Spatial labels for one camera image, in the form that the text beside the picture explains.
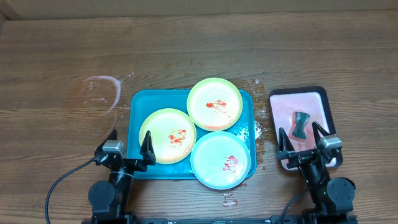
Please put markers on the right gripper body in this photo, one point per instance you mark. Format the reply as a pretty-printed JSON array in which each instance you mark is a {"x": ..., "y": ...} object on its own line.
[{"x": 299, "y": 152}]

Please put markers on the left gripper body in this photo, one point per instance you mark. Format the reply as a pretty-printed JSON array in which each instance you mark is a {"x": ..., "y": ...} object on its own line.
[{"x": 136, "y": 165}]

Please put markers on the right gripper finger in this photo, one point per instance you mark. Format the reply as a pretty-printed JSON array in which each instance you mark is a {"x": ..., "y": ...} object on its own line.
[
  {"x": 284, "y": 146},
  {"x": 318, "y": 132}
]

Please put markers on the pink sponge with dark scourer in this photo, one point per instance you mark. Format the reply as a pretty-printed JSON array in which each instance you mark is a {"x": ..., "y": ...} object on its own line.
[{"x": 300, "y": 121}]

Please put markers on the yellow plate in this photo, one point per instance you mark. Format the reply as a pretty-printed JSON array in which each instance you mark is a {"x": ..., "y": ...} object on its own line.
[{"x": 173, "y": 134}]

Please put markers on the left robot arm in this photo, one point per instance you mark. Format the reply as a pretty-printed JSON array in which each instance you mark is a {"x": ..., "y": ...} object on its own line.
[{"x": 109, "y": 198}]

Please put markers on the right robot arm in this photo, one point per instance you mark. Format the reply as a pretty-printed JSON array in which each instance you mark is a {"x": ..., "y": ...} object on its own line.
[{"x": 332, "y": 198}]

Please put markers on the teal plastic tray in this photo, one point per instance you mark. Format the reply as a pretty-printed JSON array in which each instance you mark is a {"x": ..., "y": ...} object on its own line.
[{"x": 145, "y": 102}]

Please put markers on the light blue plate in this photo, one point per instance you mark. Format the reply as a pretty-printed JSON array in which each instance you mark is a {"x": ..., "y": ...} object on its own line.
[{"x": 220, "y": 160}]

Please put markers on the yellow-green plate at back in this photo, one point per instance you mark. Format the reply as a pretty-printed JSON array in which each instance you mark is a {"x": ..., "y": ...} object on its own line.
[{"x": 214, "y": 104}]

